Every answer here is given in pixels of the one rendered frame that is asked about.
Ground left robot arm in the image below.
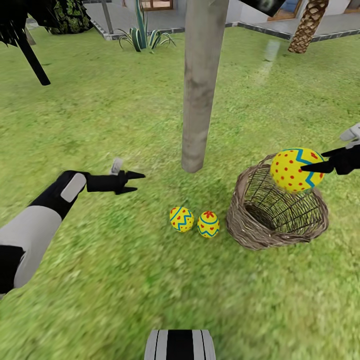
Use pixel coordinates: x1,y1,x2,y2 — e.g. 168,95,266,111
0,158,146,301

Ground wicker basket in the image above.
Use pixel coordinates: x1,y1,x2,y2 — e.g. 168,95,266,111
225,153,330,251

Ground easter egg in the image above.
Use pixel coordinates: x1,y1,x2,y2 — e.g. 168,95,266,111
271,147,326,193
197,211,220,238
170,207,194,232

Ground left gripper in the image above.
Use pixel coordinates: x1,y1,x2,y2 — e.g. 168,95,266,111
100,170,146,196

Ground robot trunk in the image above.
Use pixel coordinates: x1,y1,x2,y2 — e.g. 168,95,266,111
144,329,216,360

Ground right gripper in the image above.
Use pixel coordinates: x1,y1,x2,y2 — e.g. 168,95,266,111
300,145,360,175

